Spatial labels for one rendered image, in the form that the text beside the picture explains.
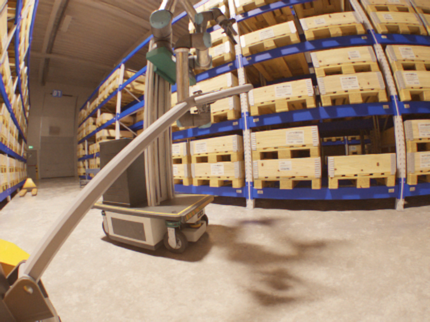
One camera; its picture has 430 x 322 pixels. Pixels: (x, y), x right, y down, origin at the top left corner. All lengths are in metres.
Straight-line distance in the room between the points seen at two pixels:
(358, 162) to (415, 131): 0.83
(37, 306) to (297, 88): 2.40
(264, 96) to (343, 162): 1.20
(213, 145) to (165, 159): 1.05
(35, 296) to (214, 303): 0.70
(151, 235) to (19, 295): 0.97
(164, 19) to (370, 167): 2.23
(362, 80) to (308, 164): 1.16
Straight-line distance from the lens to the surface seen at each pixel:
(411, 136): 2.30
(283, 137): 2.07
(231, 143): 2.31
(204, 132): 2.67
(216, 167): 2.45
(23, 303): 0.51
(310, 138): 2.02
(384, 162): 2.13
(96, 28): 11.09
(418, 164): 2.34
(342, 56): 2.35
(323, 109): 2.14
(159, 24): 1.36
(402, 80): 2.42
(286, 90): 2.19
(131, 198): 1.40
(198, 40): 1.28
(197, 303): 0.89
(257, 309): 0.86
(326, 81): 2.19
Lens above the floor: 0.63
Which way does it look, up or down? level
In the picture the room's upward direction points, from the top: 3 degrees counter-clockwise
